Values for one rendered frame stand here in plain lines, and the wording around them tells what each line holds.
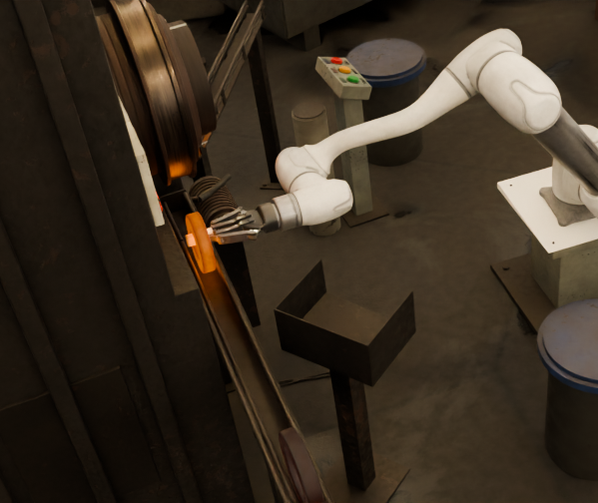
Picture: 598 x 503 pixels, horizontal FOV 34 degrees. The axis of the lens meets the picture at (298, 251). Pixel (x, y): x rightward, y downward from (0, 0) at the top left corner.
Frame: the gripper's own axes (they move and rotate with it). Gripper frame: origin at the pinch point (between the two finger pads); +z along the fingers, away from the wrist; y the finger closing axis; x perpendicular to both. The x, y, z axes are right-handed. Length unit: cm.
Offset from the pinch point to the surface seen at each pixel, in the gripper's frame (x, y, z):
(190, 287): 10.3, -30.2, 9.1
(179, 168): 23.5, -2.5, 2.2
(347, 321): -15.2, -29.9, -27.5
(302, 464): -1, -78, 1
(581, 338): -30, -47, -84
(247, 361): -14.6, -33.0, -0.3
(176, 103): 41.7, -4.6, 0.3
